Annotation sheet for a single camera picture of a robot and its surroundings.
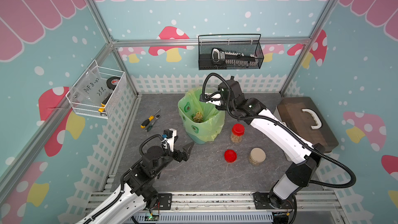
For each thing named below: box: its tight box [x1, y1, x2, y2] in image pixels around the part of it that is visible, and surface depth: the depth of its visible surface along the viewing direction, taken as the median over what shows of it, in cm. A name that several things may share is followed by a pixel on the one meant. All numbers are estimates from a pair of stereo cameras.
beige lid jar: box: [249, 147, 267, 166], surface depth 83 cm
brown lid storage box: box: [273, 96, 339, 153], surface depth 85 cm
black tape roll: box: [106, 76, 122, 91], surface depth 81 cm
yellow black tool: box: [97, 92, 113, 113], surface depth 65 cm
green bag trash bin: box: [177, 86, 226, 144], surface depth 84 cm
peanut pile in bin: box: [193, 111, 203, 123], surface depth 96 cm
